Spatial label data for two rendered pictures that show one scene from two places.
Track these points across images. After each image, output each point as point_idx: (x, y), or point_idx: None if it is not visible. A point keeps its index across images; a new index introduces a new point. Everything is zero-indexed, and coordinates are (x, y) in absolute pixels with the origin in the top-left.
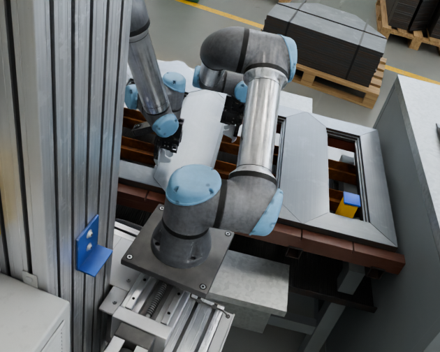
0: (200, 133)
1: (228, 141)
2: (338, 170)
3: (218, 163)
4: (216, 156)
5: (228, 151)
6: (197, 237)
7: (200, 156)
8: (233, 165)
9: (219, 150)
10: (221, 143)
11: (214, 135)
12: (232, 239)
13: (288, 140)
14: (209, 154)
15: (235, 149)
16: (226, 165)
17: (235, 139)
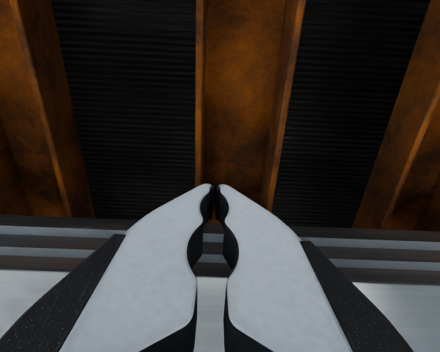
0: (214, 350)
1: None
2: None
3: (202, 146)
4: (362, 242)
5: (67, 105)
6: None
7: (431, 333)
8: (202, 81)
9: (77, 137)
10: (60, 153)
11: (200, 295)
12: (406, 10)
13: None
14: (402, 302)
15: (52, 79)
16: (202, 110)
17: (266, 209)
